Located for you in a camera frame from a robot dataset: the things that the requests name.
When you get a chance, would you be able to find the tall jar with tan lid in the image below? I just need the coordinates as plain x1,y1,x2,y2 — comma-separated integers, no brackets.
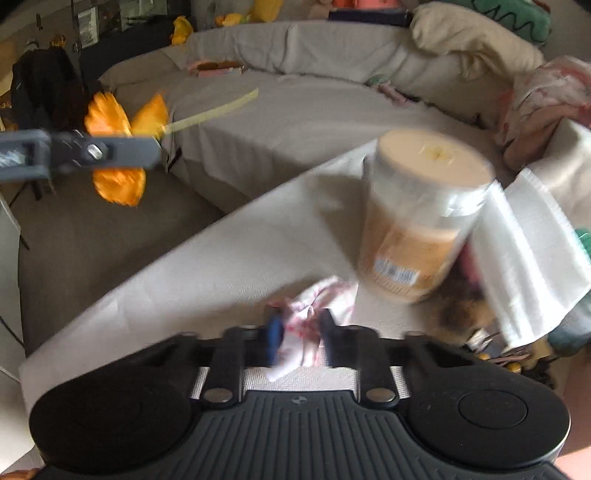
358,129,495,303

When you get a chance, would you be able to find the pink floral small cloth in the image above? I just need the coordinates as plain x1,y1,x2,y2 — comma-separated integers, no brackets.
266,276,359,382

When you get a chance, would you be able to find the brown furry toy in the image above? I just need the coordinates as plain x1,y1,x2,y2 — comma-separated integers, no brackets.
427,266,495,346

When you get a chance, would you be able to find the black jacket on stand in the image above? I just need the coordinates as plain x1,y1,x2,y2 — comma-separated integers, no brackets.
10,46,88,132

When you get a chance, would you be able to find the yellow plush toy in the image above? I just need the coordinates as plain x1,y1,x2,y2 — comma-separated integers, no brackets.
170,16,193,46

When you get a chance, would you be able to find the cream blanket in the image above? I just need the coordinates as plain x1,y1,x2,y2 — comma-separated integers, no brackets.
410,2,545,81

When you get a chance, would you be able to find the orange fabric flower toy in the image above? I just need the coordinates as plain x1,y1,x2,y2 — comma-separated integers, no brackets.
83,90,171,209

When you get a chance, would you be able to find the white folded towel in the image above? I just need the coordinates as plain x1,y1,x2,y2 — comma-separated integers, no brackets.
470,169,590,349

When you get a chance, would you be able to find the green plush cushion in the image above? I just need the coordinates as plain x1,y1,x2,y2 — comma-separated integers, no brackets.
457,0,551,45

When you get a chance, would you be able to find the floral pink blanket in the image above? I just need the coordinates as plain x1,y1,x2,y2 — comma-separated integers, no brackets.
495,56,590,171

